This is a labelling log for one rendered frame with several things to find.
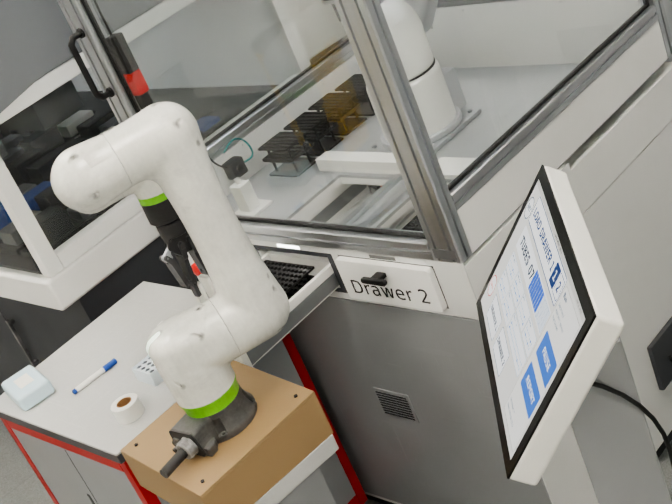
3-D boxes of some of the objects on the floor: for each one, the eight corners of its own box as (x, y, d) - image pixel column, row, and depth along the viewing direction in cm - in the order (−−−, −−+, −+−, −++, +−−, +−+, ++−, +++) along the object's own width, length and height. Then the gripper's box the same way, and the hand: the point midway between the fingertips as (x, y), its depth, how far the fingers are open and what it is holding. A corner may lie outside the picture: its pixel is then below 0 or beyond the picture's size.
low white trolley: (247, 676, 293) (116, 455, 260) (112, 603, 337) (-14, 406, 304) (384, 520, 325) (283, 305, 291) (244, 472, 369) (143, 280, 336)
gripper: (183, 198, 266) (223, 283, 276) (135, 234, 257) (179, 319, 268) (202, 200, 260) (243, 286, 270) (155, 236, 252) (198, 323, 262)
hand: (205, 290), depth 267 cm, fingers closed
